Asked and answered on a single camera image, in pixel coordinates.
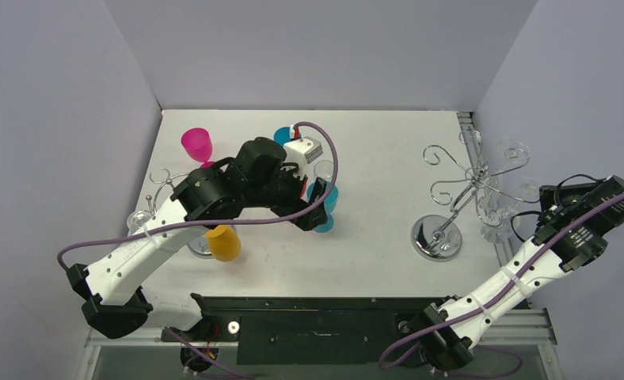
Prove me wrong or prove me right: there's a clear patterned wine glass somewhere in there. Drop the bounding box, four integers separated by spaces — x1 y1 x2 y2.
478 177 538 244

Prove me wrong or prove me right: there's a clear glass tumbler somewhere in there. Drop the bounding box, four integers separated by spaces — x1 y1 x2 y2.
314 160 335 182

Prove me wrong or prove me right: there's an orange plastic wine glass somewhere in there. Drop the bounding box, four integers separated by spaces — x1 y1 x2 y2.
204 225 242 262

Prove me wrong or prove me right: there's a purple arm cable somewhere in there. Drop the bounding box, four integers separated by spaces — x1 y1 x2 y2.
56 121 341 378
379 182 624 378

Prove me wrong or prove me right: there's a chrome wine glass rack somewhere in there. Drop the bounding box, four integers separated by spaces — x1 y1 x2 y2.
145 167 188 215
410 129 531 262

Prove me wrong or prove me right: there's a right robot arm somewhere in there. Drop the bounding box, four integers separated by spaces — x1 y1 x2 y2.
403 176 624 371

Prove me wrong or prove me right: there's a pink plastic wine glass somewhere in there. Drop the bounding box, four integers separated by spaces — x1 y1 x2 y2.
181 127 214 168

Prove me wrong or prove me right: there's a clear glass on left rack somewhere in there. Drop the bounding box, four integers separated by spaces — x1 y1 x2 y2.
126 210 152 234

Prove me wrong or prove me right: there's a chrome right wine glass rack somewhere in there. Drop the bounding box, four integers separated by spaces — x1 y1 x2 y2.
410 129 531 262

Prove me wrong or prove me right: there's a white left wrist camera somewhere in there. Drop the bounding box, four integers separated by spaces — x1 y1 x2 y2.
283 126 323 179

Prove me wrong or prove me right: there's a chrome left wine glass rack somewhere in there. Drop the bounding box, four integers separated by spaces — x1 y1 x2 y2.
145 167 188 215

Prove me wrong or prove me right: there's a blue plastic wine glass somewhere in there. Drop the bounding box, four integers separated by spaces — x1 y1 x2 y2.
273 126 295 146

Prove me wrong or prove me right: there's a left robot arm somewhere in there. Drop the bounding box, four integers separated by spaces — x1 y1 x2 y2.
66 137 329 340

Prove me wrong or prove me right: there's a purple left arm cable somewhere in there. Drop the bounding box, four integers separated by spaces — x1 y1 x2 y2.
56 121 341 378

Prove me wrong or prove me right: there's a teal wine glass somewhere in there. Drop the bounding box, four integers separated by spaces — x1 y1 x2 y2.
307 179 339 233

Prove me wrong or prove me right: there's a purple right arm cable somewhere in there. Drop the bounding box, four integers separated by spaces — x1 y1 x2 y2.
379 182 624 378

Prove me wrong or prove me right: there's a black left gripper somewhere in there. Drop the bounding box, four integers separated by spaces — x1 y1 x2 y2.
245 160 327 230

